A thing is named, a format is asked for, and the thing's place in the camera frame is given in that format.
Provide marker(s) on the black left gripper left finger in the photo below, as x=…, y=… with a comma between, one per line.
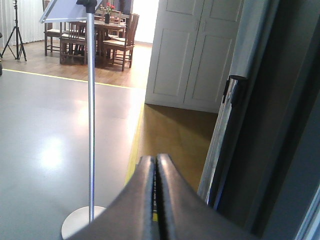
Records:
x=129, y=216

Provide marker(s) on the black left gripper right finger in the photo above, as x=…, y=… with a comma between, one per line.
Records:
x=183, y=215

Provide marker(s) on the fridge door with shelves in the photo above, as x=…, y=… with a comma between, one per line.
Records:
x=272, y=186

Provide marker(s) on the wooden chair right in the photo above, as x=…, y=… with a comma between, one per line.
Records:
x=122, y=51

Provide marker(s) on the wooden chair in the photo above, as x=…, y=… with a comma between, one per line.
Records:
x=73, y=42
x=122, y=51

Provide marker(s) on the wooden chair front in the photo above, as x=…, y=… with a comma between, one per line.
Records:
x=73, y=42

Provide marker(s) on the wooden dining table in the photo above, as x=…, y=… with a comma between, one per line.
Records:
x=102, y=30

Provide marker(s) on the black light tripod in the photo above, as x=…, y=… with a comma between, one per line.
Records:
x=19, y=45

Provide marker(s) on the vase with red flowers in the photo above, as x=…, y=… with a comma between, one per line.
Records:
x=108, y=8

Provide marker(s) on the silver sign stand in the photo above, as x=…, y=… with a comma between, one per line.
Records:
x=72, y=11

